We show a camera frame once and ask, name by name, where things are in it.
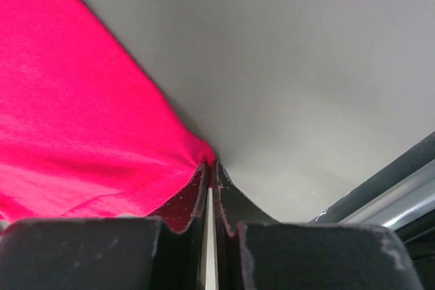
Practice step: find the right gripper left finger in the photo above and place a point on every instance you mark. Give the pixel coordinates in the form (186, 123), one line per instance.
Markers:
(161, 251)

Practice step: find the crimson t shirt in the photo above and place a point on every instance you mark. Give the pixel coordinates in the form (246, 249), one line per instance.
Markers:
(84, 132)

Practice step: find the aluminium front rail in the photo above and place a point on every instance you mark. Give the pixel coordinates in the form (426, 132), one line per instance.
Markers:
(399, 197)

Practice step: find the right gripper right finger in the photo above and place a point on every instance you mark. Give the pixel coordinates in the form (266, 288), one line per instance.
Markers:
(255, 251)

